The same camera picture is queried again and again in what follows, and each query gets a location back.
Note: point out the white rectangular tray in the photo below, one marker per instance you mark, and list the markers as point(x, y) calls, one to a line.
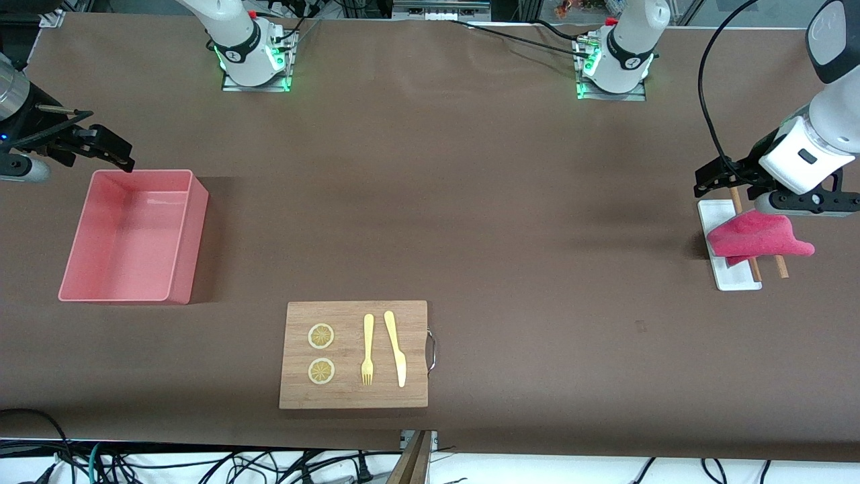
point(709, 215)

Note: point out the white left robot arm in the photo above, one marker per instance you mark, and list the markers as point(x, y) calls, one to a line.
point(793, 168)

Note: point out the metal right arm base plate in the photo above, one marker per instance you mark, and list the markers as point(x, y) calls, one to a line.
point(259, 88)

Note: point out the black power plug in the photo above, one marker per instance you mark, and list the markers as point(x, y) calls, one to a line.
point(364, 469)

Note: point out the wooden cutting board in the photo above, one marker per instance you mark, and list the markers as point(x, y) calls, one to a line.
point(349, 396)

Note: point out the lemon slice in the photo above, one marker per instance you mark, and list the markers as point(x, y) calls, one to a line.
point(321, 336)
point(321, 371)

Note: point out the orange background object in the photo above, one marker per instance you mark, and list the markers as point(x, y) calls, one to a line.
point(568, 8)

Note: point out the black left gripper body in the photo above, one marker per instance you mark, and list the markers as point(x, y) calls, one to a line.
point(751, 163)

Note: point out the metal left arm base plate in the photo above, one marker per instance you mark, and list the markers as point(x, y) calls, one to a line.
point(618, 97)

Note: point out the red cloth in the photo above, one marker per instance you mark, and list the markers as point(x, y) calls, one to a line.
point(752, 235)

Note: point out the brown wooden beam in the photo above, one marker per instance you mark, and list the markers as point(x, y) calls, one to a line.
point(411, 467)

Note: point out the pink plastic bin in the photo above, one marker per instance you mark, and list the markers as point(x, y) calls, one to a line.
point(127, 242)

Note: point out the yellow plastic fork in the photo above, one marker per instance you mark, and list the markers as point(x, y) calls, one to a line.
point(368, 336)

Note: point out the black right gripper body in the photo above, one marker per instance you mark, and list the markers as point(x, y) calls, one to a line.
point(28, 124)

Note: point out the yellow plastic knife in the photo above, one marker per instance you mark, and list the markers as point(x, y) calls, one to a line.
point(396, 349)

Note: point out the small metal bracket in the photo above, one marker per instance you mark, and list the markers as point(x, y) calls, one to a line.
point(433, 440)

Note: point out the aluminium profile end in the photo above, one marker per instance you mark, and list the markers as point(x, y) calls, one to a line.
point(52, 19)

